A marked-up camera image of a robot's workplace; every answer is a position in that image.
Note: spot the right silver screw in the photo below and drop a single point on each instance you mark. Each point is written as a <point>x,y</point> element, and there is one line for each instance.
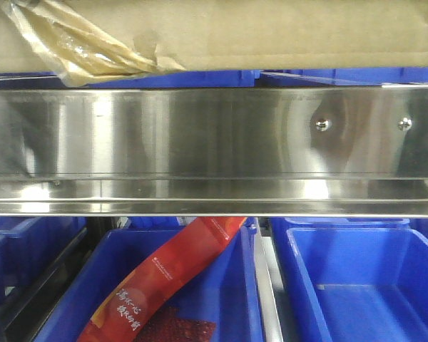
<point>405,124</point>

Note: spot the lower left blue bin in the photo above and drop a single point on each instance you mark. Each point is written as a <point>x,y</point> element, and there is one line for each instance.
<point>28,248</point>

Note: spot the lower middle blue bin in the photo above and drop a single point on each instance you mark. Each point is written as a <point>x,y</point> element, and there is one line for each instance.
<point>225,293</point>

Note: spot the steel divider bar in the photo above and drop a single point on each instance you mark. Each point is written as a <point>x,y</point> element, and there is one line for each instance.
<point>269,314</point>

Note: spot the red snack package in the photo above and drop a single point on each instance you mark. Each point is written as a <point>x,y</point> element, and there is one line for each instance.
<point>130,306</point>

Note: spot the stainless steel shelf rail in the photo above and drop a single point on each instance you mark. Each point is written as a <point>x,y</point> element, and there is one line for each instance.
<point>244,151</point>

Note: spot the brown cardboard carton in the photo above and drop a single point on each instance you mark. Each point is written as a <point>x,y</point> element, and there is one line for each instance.
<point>93,41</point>

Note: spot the dark red textured packet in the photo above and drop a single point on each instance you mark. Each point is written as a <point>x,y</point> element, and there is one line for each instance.
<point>166,326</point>

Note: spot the left silver screw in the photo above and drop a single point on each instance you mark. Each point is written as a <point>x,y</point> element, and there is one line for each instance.
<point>323,124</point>

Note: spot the upper left blue bin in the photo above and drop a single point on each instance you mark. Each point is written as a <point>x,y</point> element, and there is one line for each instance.
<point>192,79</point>

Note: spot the lower right blue bin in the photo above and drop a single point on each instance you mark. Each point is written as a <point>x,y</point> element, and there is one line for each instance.
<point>354,284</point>

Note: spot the blue bin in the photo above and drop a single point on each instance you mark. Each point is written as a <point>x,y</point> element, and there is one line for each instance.
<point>28,248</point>
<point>192,79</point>
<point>343,76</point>
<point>354,284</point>
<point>225,293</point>

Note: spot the silver screw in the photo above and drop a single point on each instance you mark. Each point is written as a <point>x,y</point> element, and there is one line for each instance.
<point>405,124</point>
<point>323,124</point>

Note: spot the upper right blue bin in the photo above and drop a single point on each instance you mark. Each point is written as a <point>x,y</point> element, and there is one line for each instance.
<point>343,76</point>

